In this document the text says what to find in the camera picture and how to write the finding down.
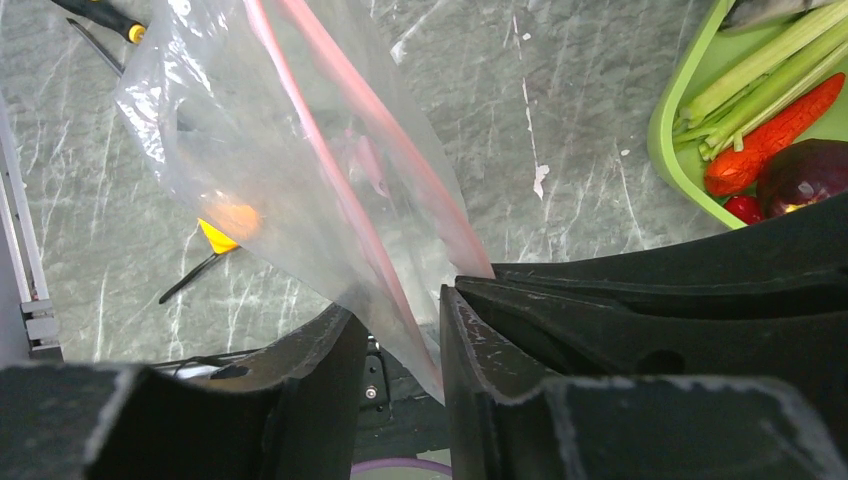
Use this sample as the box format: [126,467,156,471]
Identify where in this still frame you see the green plastic tray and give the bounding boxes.
[648,1,847,229]

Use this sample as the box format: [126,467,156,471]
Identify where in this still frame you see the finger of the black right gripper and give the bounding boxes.
[455,195,847,438]

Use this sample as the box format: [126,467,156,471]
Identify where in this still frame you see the grey fish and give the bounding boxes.
[718,0,832,31]

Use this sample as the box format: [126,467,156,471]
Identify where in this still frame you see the aluminium rail left edge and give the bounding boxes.
[1,101,64,366]

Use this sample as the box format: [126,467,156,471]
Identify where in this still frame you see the yellow tape measure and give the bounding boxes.
[198,203,262,254]

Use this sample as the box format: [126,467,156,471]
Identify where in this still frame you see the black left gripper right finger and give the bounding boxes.
[440,287,847,479]

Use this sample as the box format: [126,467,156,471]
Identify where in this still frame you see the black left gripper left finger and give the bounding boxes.
[1,306,368,479]

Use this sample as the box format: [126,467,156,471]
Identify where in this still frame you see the dark purple eggplant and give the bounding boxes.
[756,139,847,219]

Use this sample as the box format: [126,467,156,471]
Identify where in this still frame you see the orange carrot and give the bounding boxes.
[704,72,846,197]

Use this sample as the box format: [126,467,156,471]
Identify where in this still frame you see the clear zip top bag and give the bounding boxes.
[116,1,493,399]

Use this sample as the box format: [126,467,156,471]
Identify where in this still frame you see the black yellow screwdriver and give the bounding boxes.
[52,0,146,44]
[66,18,124,77]

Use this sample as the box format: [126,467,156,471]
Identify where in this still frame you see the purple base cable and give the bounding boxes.
[349,457,453,480]

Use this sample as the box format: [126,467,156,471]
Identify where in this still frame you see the green celery stalks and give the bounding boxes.
[672,1,847,161]

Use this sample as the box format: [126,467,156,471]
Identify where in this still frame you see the long red chili pepper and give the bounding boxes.
[723,195,765,225]

